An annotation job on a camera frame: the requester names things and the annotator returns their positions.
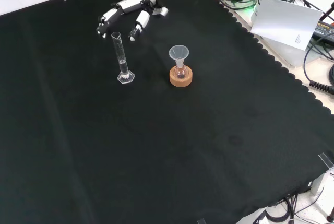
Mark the clear glass graduated cylinder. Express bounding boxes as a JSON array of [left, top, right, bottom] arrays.
[[111, 32, 136, 85]]

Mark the clear plastic funnel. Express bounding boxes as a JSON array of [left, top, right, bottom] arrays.
[[169, 45, 190, 68]]

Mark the small round-bottom glass flask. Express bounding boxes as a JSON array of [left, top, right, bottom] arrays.
[[174, 63, 188, 79]]

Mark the black bench cloth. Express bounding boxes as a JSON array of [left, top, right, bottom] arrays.
[[0, 0, 334, 224]]

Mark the black power adapter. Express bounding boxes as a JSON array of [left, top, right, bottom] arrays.
[[312, 21, 334, 43]]

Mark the cork ring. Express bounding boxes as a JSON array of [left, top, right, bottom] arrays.
[[169, 66, 194, 88]]

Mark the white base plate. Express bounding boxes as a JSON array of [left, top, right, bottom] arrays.
[[217, 0, 315, 68]]

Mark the black coiled cable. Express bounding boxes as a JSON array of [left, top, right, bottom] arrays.
[[302, 38, 334, 95]]

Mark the white metal bracket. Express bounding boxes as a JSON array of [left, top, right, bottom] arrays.
[[309, 168, 334, 196]]

